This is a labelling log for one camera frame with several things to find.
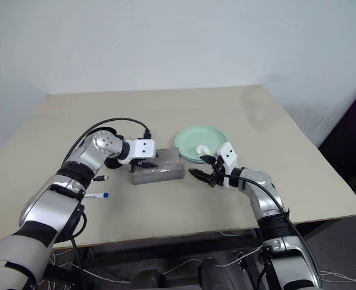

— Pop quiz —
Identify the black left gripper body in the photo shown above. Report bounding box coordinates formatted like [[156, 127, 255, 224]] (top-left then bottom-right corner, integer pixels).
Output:
[[129, 157, 145, 174]]

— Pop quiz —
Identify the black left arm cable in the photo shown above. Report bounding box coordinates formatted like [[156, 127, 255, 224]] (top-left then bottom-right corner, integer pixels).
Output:
[[54, 117, 153, 290]]

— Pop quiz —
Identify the grey glasses case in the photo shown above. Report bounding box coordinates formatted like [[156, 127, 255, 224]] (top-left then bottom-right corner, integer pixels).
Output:
[[130, 147, 185, 185]]

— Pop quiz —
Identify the mint green plate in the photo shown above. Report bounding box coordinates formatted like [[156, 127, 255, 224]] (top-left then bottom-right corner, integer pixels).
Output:
[[174, 124, 227, 161]]

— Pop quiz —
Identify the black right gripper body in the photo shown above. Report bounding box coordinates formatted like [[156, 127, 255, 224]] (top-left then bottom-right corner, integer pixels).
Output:
[[208, 155, 227, 189]]

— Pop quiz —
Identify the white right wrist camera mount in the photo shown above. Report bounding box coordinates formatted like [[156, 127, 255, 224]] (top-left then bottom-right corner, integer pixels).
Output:
[[215, 141, 239, 189]]

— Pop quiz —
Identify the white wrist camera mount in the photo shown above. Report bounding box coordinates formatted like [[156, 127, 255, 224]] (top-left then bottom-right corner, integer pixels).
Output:
[[215, 141, 239, 189], [118, 138, 157, 166]]

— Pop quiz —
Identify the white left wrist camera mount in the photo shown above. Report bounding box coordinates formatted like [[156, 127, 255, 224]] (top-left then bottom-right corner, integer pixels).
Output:
[[118, 138, 157, 166]]

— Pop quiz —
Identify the dark rounded shape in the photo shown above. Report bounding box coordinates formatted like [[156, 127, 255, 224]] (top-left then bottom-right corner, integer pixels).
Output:
[[132, 268, 173, 290], [197, 256, 251, 290]]

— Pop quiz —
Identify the white marker with blue cap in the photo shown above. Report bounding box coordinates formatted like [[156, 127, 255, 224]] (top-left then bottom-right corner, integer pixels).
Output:
[[83, 192, 111, 200]]

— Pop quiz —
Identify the black table frame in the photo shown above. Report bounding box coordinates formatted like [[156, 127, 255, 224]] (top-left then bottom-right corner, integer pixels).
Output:
[[42, 217, 356, 280]]

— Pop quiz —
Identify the light blue plate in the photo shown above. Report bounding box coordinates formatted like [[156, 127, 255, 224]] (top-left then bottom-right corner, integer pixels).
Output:
[[177, 153, 208, 165]]

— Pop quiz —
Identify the white floor cable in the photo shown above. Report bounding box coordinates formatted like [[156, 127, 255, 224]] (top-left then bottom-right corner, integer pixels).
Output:
[[161, 245, 265, 276], [319, 269, 356, 283]]

